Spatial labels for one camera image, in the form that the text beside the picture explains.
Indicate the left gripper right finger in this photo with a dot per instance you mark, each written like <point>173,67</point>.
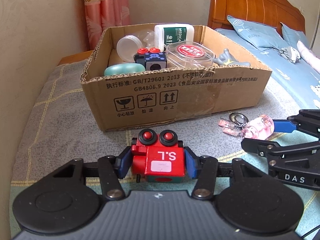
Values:
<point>204,170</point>

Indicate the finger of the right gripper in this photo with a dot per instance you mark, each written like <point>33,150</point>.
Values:
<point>265,148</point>
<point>306,121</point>

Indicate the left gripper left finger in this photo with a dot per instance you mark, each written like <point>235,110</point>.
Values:
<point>111,169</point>

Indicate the pink keychain charm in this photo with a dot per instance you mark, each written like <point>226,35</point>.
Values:
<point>238,125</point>

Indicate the red toy train block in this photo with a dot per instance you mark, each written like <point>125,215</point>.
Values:
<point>158,158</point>

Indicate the grey figurine toy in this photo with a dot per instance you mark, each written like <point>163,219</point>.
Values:
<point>227,59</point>

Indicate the mint green oval case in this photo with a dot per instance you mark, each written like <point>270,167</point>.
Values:
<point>124,68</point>

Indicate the clear round box red label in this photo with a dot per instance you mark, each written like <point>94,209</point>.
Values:
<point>187,54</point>

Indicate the black toy block red wheels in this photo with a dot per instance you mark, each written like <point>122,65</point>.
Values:
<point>151,59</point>

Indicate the clear plastic jar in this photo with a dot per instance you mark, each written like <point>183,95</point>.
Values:
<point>128,45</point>

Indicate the white green medicine bottle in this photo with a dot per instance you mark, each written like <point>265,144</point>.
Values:
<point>166,34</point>

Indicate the grey green checked mat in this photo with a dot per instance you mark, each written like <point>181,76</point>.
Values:
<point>61,127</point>

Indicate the grey crumpled cloth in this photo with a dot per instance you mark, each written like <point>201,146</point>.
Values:
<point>290,54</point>

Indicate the blue pillow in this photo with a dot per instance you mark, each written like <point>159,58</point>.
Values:
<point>292,36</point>
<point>259,35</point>

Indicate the open cardboard box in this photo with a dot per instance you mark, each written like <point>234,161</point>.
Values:
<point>168,95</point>

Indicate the wooden bed headboard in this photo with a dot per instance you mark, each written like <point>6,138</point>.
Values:
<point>269,12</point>

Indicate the pink curtain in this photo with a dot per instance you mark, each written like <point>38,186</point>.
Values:
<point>102,14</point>

